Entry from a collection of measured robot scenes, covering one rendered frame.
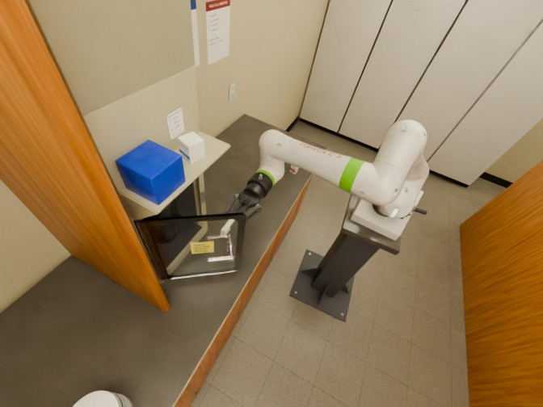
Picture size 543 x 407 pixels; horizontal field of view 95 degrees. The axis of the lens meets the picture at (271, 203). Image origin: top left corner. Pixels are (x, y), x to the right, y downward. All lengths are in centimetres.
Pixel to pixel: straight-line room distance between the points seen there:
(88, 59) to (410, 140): 79
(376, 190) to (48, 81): 77
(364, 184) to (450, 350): 202
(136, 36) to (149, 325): 92
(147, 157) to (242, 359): 164
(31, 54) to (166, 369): 94
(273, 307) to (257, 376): 47
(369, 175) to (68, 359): 116
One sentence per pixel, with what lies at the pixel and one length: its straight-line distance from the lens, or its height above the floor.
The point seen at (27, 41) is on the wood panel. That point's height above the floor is 187.
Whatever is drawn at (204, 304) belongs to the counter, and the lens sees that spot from 112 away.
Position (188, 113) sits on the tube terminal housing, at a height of 159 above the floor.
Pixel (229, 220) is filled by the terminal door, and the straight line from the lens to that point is 78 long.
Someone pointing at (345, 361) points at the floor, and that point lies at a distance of 219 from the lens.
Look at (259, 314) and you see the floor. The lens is 209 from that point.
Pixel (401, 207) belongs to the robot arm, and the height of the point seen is 125.
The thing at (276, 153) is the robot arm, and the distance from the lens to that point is 95.
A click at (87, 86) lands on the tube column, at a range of 57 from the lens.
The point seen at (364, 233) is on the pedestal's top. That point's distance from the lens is 146.
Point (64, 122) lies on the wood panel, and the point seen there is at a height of 177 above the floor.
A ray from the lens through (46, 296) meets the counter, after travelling 131.
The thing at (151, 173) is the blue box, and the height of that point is 160.
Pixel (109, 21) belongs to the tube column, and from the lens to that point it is 58.
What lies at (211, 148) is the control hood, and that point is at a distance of 79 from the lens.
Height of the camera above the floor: 200
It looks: 49 degrees down
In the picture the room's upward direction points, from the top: 13 degrees clockwise
